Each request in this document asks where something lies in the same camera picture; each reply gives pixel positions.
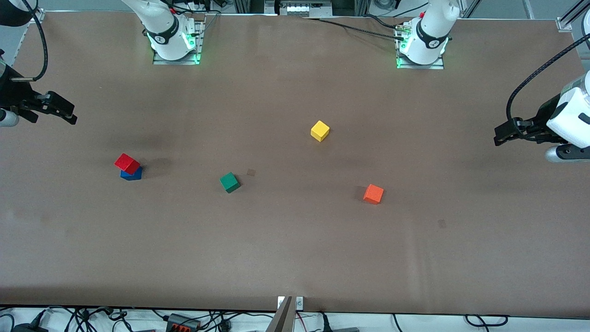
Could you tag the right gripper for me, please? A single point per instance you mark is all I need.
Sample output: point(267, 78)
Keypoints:
point(13, 94)

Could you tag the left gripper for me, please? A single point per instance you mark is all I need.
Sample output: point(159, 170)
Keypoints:
point(543, 115)

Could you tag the red wooden block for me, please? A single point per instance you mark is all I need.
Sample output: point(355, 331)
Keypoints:
point(126, 163)

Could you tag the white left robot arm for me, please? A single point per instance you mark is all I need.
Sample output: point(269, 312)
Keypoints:
point(428, 46)

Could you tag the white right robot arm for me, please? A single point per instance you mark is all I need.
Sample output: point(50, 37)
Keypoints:
point(166, 41)

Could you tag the blue wooden block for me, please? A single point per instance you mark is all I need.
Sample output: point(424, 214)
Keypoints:
point(134, 176)

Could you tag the orange wooden block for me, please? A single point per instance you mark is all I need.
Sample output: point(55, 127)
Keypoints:
point(373, 194)

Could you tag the green wooden block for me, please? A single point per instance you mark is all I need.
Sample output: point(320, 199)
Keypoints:
point(229, 182)

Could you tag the yellow wooden block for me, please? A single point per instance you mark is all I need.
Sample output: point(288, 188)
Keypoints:
point(320, 131)

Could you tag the white terminal block device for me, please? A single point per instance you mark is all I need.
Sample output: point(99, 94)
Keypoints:
point(304, 9)

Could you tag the black power adapter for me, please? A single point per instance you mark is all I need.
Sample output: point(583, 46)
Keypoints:
point(27, 328)

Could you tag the brown table cover mat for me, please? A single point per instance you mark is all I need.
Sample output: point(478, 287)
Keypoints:
point(295, 249)

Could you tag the black orange power strip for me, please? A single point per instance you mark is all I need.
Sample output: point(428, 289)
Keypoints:
point(182, 323)

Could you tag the black plug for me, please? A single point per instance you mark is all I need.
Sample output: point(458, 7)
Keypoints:
point(325, 325)

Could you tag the metal table corner bracket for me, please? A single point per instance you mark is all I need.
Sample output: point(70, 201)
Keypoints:
point(41, 16)
point(565, 24)

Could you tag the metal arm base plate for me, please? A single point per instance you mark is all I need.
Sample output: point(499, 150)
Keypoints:
point(161, 61)
point(435, 66)

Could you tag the grey camera stand post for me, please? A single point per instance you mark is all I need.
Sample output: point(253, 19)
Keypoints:
point(282, 320)

